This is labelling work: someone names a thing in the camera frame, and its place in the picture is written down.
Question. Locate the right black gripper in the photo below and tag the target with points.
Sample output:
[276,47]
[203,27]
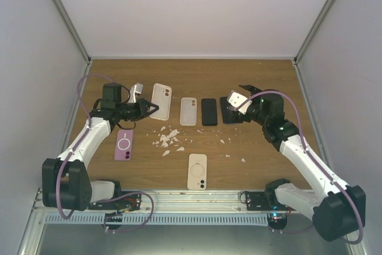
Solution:
[250,89]

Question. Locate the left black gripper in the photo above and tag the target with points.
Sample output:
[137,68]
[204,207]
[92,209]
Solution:
[142,111]

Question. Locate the blue smartphone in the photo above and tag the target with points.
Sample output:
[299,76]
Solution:
[229,116]

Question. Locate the beige phone case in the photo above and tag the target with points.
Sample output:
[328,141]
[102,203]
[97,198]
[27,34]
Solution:
[188,111]

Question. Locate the black smartphone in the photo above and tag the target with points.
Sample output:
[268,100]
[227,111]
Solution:
[209,112]

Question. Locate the beige phone with ring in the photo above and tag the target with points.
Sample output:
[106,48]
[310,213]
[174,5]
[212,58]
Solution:
[197,172]

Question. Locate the white phone face down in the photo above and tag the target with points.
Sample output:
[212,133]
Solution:
[161,96]

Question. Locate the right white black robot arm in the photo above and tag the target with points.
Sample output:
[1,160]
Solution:
[335,208]

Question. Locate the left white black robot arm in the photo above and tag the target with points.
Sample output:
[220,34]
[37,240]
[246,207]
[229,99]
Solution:
[65,181]

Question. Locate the purple phone in case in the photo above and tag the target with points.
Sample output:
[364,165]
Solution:
[124,145]

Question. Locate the white paint chip patch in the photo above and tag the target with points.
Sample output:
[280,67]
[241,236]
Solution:
[169,140]

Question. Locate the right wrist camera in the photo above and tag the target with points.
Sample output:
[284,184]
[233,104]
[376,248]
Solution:
[238,102]

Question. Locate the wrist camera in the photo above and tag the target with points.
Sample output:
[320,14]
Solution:
[238,102]
[135,91]

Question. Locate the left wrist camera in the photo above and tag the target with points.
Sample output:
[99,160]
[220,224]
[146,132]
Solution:
[135,91]

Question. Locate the aluminium rail frame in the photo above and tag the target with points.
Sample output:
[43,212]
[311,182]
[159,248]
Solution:
[223,201]

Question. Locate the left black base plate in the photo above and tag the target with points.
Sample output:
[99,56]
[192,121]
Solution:
[128,203]

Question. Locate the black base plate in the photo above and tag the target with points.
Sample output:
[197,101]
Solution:
[257,201]
[128,203]

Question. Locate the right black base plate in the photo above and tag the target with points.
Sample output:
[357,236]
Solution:
[257,201]

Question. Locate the grey slotted cable duct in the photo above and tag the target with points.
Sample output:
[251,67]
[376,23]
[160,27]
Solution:
[163,219]

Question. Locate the right aluminium corner post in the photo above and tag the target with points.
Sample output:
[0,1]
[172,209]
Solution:
[328,4]

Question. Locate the aluminium corner post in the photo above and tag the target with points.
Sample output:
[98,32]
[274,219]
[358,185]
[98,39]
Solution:
[72,30]
[328,4]

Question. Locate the left aluminium corner post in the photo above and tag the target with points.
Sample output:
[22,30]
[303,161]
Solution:
[72,30]

